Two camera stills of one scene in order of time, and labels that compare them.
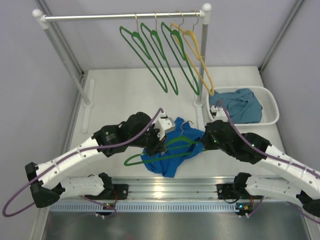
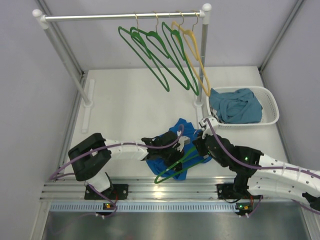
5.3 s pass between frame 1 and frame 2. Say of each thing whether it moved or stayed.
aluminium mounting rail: stayed
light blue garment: stayed
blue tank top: moved
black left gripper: moved
